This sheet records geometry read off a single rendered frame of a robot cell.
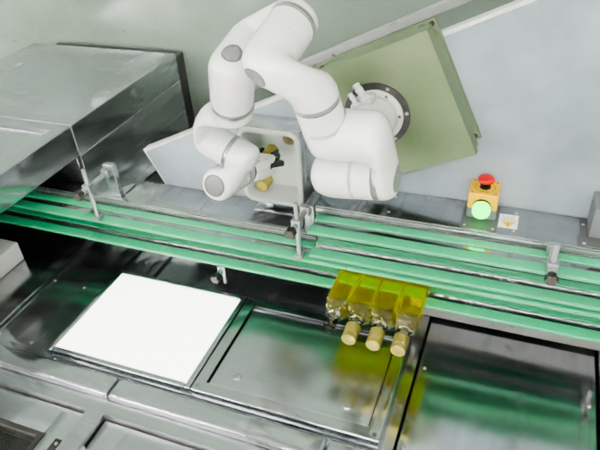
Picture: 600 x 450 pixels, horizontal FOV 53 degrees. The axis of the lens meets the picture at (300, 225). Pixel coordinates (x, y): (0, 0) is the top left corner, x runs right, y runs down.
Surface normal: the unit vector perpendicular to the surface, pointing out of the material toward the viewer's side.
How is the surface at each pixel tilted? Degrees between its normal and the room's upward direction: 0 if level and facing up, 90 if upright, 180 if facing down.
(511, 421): 91
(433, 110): 1
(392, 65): 1
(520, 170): 0
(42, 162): 90
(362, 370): 90
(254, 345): 90
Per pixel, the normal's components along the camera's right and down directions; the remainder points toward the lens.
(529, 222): -0.06, -0.81
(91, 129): 0.93, 0.16
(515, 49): -0.36, 0.56
